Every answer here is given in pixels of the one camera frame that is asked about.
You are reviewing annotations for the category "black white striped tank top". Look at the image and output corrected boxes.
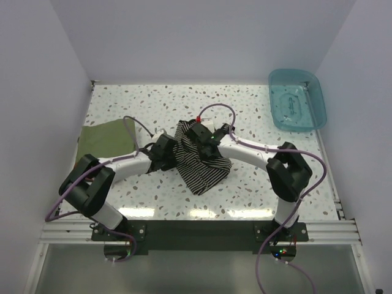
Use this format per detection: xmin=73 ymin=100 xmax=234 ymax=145
xmin=173 ymin=120 xmax=232 ymax=195

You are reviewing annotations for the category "olive green tank top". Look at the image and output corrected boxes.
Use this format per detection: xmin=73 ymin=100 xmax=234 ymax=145
xmin=76 ymin=119 xmax=136 ymax=161

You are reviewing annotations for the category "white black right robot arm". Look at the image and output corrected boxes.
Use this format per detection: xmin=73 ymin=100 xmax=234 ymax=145
xmin=186 ymin=122 xmax=312 ymax=241

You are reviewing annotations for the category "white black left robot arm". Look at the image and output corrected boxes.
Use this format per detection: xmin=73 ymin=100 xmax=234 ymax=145
xmin=59 ymin=134 xmax=176 ymax=240

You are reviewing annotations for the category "translucent blue plastic bin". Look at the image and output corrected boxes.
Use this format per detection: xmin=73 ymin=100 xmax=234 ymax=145
xmin=268 ymin=69 xmax=327 ymax=132

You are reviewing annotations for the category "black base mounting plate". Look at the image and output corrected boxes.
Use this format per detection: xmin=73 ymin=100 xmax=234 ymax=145
xmin=90 ymin=220 xmax=309 ymax=258

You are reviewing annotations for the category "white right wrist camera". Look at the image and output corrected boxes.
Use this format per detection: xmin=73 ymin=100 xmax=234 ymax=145
xmin=195 ymin=116 xmax=215 ymax=132

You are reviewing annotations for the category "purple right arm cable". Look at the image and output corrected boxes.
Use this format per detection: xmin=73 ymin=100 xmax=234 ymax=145
xmin=197 ymin=103 xmax=327 ymax=294

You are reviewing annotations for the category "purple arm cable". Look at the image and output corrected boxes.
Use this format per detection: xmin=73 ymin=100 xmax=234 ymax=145
xmin=45 ymin=115 xmax=160 ymax=264
xmin=197 ymin=103 xmax=327 ymax=294

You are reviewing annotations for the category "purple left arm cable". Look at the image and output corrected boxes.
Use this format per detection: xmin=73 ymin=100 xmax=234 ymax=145
xmin=45 ymin=115 xmax=160 ymax=264

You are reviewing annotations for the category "aluminium front frame rail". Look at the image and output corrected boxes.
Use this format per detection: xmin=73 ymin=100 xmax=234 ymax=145
xmin=39 ymin=219 xmax=362 ymax=245

